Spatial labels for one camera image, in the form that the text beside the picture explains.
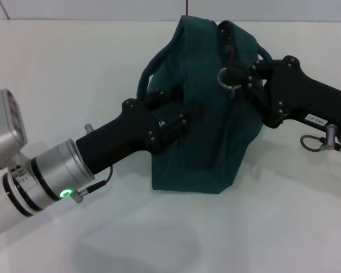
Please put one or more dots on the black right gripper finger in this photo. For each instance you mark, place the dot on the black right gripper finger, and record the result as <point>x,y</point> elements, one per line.
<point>244,72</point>
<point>257,96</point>

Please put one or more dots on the dark teal insulated lunch bag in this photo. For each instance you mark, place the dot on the dark teal insulated lunch bag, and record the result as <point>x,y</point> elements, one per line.
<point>210,148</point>

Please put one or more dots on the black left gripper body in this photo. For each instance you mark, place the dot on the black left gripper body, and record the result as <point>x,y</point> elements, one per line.
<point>122,136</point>

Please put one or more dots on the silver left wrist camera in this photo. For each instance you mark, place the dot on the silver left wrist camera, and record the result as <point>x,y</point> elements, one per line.
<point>4,128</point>

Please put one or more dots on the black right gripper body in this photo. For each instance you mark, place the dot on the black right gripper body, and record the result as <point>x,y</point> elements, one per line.
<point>309,99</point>

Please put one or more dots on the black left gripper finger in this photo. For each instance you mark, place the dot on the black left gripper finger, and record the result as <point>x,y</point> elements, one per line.
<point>166,95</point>
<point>182,122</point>

